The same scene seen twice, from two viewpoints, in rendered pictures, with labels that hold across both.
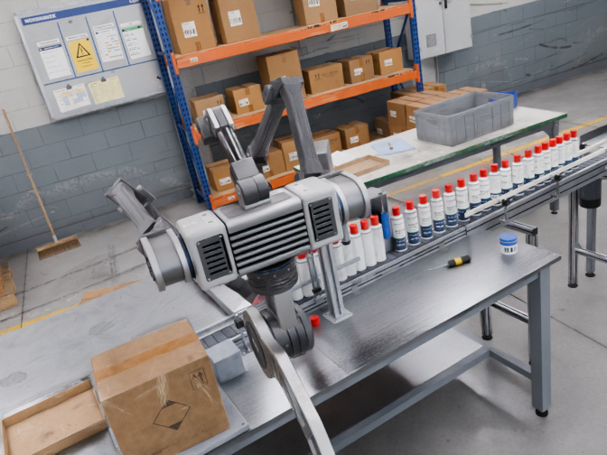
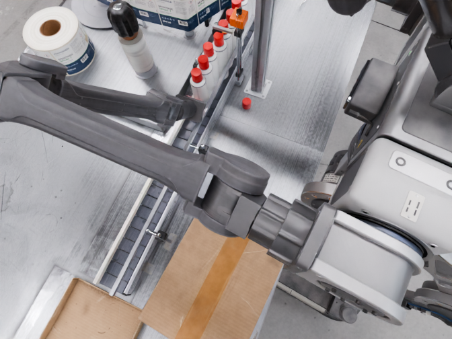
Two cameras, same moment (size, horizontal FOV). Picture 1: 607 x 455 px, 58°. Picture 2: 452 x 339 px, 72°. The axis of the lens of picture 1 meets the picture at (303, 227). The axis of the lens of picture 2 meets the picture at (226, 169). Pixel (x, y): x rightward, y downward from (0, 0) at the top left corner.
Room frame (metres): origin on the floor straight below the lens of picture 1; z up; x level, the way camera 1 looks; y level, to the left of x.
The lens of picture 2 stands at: (1.32, 0.47, 1.89)
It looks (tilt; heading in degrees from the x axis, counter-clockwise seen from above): 70 degrees down; 326
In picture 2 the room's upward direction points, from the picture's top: 7 degrees counter-clockwise
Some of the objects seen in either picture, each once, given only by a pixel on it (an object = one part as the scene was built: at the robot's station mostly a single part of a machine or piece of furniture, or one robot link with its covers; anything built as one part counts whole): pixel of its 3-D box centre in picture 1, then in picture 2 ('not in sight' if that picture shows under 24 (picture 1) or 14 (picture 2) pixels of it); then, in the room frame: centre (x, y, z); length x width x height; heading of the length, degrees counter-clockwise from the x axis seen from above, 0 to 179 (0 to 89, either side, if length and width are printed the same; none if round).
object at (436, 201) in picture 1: (437, 210); not in sight; (2.24, -0.60, 0.98); 0.05 x 0.05 x 0.20
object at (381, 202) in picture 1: (372, 222); not in sight; (2.19, -0.30, 1.01); 0.14 x 0.13 x 0.26; 116
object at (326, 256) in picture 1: (322, 236); (264, 19); (1.81, -0.06, 1.16); 0.04 x 0.04 x 0.67; 26
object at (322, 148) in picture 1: (318, 172); not in sight; (1.89, -0.09, 1.38); 0.17 x 0.10 x 0.19; 171
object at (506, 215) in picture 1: (544, 254); not in sight; (2.54, -1.22, 0.47); 1.17 x 0.38 x 0.94; 116
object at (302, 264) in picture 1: (304, 272); (220, 56); (1.92, 0.03, 0.98); 0.05 x 0.05 x 0.20
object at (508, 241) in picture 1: (508, 244); not in sight; (2.03, -0.83, 0.86); 0.07 x 0.07 x 0.07
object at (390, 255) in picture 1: (307, 299); (218, 79); (1.92, 0.04, 0.86); 1.65 x 0.08 x 0.04; 116
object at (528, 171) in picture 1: (528, 170); not in sight; (2.50, -1.13, 0.98); 0.05 x 0.05 x 0.20
